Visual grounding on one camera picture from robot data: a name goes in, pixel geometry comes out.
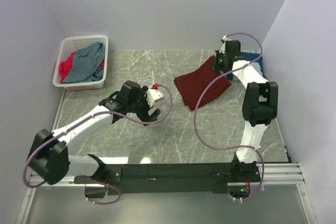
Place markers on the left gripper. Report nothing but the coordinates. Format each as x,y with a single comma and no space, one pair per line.
145,108

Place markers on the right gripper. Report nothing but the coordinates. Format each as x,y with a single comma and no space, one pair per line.
218,64

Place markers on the dark red t shirt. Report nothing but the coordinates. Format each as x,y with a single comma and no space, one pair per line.
192,85

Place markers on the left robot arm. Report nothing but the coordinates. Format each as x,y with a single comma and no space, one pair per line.
49,154

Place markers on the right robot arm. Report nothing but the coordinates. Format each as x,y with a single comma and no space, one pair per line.
260,105

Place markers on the folded blue t shirt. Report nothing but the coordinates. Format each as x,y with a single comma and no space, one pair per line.
252,61

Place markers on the black base beam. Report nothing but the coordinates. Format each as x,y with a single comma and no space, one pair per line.
177,178

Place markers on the grey blue t shirt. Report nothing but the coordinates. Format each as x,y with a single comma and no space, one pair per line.
97,48

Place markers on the pink red t shirt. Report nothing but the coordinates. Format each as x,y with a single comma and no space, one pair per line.
65,68

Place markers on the white plastic laundry basket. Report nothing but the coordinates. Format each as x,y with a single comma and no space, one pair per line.
72,44

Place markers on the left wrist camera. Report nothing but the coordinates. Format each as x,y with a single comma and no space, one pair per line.
154,95

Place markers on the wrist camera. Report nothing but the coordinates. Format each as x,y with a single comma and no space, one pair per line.
154,95
222,49

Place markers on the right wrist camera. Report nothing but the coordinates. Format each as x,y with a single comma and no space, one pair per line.
222,49

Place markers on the aluminium rail frame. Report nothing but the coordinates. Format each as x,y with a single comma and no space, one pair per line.
170,193

